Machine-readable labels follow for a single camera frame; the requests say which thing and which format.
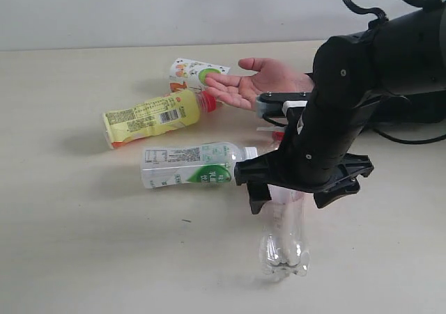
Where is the white pear label bottle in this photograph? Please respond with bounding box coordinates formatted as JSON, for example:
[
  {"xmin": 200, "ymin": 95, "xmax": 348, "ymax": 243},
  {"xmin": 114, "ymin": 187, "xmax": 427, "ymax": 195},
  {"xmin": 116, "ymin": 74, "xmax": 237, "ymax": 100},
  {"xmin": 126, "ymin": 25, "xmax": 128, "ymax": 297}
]
[{"xmin": 169, "ymin": 58, "xmax": 231, "ymax": 93}]

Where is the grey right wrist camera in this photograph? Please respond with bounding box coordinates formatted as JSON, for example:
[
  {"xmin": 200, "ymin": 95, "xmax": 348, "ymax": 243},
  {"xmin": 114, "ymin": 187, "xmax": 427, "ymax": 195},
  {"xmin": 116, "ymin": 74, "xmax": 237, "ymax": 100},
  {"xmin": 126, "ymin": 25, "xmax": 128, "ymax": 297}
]
[{"xmin": 256, "ymin": 92, "xmax": 311, "ymax": 118}]

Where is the person's open bare hand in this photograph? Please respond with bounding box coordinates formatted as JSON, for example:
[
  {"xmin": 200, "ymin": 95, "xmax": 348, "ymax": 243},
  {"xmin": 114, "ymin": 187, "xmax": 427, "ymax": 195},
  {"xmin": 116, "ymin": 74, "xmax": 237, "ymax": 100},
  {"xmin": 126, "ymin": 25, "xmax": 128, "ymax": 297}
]
[{"xmin": 205, "ymin": 58, "xmax": 314, "ymax": 111}]

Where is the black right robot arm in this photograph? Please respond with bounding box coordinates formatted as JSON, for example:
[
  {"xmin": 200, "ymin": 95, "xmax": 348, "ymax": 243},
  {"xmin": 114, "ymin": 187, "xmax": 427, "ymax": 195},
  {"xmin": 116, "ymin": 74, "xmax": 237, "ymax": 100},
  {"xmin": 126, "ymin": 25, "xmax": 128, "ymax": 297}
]
[{"xmin": 234, "ymin": 0, "xmax": 445, "ymax": 214}]

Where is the green label white cap bottle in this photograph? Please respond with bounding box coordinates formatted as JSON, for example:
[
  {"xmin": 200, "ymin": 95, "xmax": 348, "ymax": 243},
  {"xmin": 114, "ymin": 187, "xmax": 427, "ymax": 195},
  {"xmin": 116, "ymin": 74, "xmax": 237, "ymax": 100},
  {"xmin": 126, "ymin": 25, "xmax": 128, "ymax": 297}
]
[{"xmin": 140, "ymin": 142, "xmax": 258, "ymax": 189}]

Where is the red label cola bottle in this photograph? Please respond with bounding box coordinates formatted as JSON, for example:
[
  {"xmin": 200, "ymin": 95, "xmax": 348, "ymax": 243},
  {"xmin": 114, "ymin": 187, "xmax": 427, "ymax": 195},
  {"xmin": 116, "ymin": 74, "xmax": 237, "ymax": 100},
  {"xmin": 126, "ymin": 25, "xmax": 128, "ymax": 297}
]
[{"xmin": 258, "ymin": 125, "xmax": 311, "ymax": 277}]

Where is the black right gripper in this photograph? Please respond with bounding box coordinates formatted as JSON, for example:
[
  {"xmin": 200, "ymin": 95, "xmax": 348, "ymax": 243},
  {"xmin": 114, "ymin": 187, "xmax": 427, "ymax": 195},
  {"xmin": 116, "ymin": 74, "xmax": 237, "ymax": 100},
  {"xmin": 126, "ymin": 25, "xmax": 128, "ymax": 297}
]
[{"xmin": 234, "ymin": 94, "xmax": 374, "ymax": 214}]

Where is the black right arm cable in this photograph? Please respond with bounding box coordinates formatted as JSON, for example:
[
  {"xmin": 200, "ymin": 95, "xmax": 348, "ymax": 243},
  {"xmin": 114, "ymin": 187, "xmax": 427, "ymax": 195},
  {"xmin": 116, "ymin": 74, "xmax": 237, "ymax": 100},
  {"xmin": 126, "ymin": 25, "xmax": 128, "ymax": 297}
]
[{"xmin": 341, "ymin": 0, "xmax": 446, "ymax": 144}]

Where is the yellow label red cap bottle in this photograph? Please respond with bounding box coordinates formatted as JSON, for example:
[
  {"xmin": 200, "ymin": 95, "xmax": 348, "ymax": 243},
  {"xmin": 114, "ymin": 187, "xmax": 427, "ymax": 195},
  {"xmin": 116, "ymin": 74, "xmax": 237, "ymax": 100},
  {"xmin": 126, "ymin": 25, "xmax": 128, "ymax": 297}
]
[{"xmin": 102, "ymin": 89, "xmax": 217, "ymax": 149}]

